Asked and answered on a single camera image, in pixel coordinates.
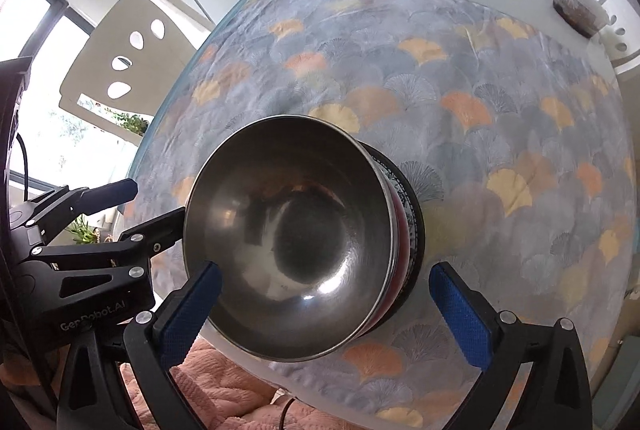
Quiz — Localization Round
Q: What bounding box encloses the wide floral rim ceramic plate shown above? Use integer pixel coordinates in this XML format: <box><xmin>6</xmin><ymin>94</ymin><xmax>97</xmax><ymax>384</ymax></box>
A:
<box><xmin>357</xmin><ymin>142</ymin><xmax>427</xmax><ymax>336</ymax></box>

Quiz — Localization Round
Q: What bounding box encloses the white chair with oval holes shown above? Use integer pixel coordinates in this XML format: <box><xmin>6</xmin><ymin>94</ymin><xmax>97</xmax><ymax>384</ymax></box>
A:
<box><xmin>59</xmin><ymin>0</ymin><xmax>216</xmax><ymax>121</ymax></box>
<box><xmin>595</xmin><ymin>0</ymin><xmax>640</xmax><ymax>71</ymax></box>

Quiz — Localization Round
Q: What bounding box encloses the pink quilted cloth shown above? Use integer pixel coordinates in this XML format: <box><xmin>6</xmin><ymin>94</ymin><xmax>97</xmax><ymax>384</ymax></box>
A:
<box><xmin>115</xmin><ymin>340</ymin><xmax>281</xmax><ymax>430</ymax></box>

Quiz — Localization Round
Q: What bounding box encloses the green potted plant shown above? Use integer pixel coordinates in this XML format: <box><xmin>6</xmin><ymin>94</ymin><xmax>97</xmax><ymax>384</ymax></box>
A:
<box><xmin>67</xmin><ymin>215</ymin><xmax>103</xmax><ymax>247</ymax></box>
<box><xmin>105</xmin><ymin>107</ymin><xmax>151</xmax><ymax>136</ymax></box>

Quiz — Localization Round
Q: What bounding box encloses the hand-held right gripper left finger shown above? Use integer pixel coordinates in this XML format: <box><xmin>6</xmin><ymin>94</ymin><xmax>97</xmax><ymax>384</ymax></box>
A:
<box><xmin>56</xmin><ymin>260</ymin><xmax>222</xmax><ymax>430</ymax></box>

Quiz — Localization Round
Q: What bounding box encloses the clear plastic food container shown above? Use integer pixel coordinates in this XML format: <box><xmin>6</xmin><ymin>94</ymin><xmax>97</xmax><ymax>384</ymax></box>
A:
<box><xmin>551</xmin><ymin>0</ymin><xmax>608</xmax><ymax>38</ymax></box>

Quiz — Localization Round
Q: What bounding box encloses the steel bowl with pink outside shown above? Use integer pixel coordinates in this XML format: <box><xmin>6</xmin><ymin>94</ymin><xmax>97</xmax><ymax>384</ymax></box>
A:
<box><xmin>183</xmin><ymin>115</ymin><xmax>408</xmax><ymax>363</ymax></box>

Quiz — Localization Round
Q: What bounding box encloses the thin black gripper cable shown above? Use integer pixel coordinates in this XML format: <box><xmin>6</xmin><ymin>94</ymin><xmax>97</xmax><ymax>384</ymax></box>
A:
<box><xmin>16</xmin><ymin>132</ymin><xmax>30</xmax><ymax>202</ymax></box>

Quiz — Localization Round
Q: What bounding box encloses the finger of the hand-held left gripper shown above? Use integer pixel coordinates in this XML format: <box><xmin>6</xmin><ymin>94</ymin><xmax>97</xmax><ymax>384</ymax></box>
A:
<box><xmin>30</xmin><ymin>206</ymin><xmax>187</xmax><ymax>283</ymax></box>
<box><xmin>10</xmin><ymin>178</ymin><xmax>139</xmax><ymax>241</ymax></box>

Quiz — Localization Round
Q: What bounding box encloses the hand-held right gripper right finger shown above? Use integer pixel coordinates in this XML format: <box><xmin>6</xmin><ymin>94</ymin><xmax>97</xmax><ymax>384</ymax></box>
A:
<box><xmin>428</xmin><ymin>261</ymin><xmax>598</xmax><ymax>430</ymax></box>

